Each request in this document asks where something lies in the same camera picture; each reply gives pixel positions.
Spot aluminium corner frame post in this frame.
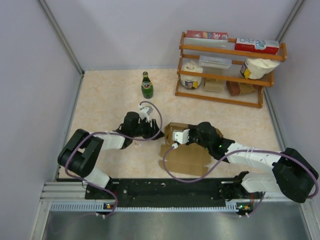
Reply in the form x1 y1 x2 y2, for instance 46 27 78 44
37 0 85 76

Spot right aluminium frame post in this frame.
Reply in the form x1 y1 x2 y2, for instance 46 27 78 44
275 0 306 42

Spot tan cardboard block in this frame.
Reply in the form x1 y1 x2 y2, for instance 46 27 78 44
204 78 225 93

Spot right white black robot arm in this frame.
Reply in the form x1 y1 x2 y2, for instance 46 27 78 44
159 122 319 203

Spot brown brick block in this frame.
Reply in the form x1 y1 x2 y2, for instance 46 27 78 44
226 81 241 96

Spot grey cable duct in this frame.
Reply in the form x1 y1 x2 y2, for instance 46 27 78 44
51 201 251 213

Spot green glass bottle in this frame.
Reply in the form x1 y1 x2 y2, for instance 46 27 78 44
141 71 154 99

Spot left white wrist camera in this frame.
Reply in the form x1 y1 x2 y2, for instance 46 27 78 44
138 105 153 122

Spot purple cable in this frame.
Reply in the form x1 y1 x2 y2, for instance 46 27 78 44
162 142 320 218
64 100 165 218

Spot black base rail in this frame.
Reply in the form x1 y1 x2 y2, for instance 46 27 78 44
84 177 263 208

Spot crumpled brown paper bag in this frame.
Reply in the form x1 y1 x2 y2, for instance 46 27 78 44
238 82 259 95

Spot red white box right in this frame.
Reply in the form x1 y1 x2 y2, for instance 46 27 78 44
234 37 280 55

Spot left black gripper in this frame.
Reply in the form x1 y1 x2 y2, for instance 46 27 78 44
131 117 164 140

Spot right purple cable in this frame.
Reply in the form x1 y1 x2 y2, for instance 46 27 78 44
162 142 320 218

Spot brown cardboard box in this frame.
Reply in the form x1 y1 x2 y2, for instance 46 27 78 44
158 122 212 177

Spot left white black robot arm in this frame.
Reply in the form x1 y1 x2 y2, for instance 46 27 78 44
67 111 164 199

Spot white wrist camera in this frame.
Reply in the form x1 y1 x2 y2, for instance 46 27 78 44
138 105 153 122
172 129 190 145

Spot white bag left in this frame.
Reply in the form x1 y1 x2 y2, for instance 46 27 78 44
180 60 203 89

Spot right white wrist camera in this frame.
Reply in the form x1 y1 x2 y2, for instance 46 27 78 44
172 129 190 145

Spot red foil box left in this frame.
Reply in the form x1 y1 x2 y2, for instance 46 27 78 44
186 30 229 41

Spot wooden shelf rack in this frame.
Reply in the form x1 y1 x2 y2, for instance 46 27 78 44
175 32 288 108

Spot clear plastic container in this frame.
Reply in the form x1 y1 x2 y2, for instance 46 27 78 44
198 55 232 70

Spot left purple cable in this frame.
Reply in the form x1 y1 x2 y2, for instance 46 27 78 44
64 100 165 218

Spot large white bag right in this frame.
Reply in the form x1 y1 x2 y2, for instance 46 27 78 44
240 57 281 80

